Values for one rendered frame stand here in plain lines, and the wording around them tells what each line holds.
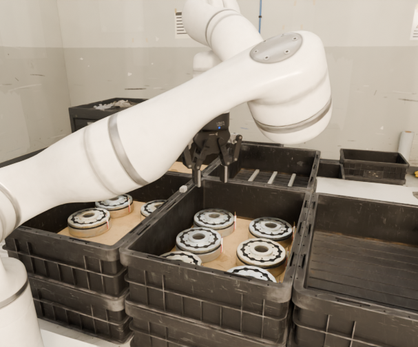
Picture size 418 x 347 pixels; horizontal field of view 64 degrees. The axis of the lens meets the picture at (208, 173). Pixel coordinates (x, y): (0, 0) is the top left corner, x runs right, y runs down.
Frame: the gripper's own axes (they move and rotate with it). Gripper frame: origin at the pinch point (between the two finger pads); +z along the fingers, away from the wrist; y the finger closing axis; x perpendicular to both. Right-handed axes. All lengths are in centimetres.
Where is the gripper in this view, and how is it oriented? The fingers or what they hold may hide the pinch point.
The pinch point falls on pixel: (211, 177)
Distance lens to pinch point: 72.0
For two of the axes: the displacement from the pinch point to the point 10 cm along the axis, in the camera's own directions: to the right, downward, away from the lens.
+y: 9.1, -1.4, 4.0
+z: 0.0, 9.4, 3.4
